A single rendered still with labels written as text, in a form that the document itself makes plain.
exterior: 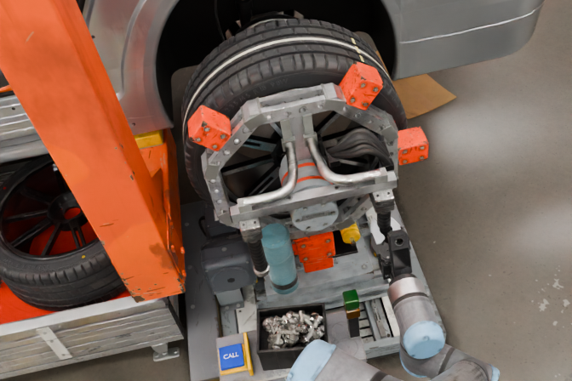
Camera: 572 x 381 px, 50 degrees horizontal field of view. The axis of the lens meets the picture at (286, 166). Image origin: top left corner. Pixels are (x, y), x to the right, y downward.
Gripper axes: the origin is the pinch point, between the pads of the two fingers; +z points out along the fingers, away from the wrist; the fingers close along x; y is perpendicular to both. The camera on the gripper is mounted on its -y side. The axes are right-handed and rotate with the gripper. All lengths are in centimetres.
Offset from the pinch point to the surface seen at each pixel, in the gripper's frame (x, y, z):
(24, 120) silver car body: -101, -8, 64
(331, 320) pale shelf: -17.4, 38.0, -4.5
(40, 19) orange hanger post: -64, -69, 11
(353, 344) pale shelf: -12.8, 38.0, -13.6
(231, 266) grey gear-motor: -46, 45, 28
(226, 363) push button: -50, 35, -13
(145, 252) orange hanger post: -65, 7, 11
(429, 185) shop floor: 42, 83, 76
